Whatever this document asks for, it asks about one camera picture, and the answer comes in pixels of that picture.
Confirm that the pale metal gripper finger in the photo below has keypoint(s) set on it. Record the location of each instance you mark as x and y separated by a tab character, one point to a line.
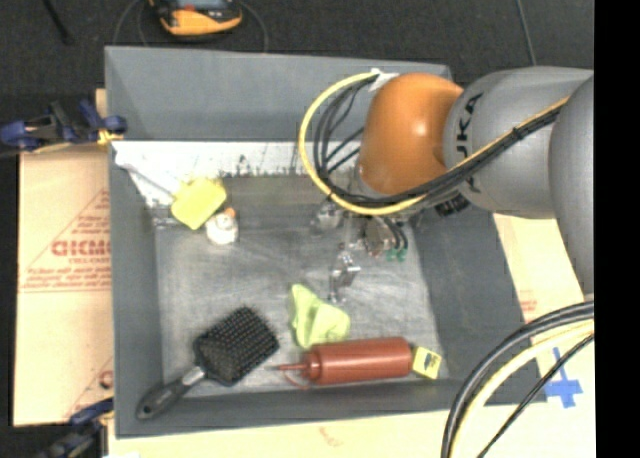
336	287
348	262

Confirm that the lime green cloth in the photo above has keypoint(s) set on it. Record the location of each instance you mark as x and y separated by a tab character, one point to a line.
315	318

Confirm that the red-brown squeeze bottle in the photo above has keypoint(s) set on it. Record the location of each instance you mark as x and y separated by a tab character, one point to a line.
360	361

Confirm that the grey metal bin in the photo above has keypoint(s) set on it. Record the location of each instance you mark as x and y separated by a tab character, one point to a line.
260	266

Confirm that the black hairbrush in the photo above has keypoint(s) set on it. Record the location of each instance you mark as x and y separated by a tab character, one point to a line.
235	346

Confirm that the yellow and black small box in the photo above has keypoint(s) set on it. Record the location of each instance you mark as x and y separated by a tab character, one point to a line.
426	362

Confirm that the white toy with orange top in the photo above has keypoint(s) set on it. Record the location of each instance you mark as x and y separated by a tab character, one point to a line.
222	229

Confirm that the yellow sponge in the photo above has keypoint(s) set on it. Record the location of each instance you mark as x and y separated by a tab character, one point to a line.
198	203

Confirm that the brown cardboard board, red print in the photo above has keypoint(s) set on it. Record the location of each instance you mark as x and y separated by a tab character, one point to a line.
60	306

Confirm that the black cylinder on white bracket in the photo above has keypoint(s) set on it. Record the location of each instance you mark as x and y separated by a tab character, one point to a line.
452	206

